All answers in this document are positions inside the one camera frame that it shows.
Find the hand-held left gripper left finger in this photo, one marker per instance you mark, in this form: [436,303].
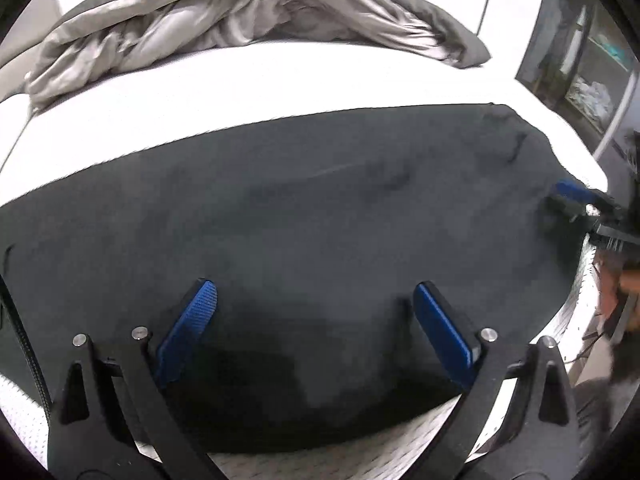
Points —
[187,320]

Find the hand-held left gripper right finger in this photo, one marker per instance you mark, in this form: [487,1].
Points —
[442,330]

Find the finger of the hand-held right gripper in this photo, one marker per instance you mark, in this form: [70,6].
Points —
[572,191]

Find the black pants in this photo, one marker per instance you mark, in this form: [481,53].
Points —
[300,200]

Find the person's right hand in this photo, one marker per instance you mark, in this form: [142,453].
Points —
[610,290]

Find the thin black pole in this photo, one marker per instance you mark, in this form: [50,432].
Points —
[486,5]

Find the white mattress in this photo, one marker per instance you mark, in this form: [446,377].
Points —
[300,75]

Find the grey blanket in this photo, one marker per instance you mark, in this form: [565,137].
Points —
[200,25]

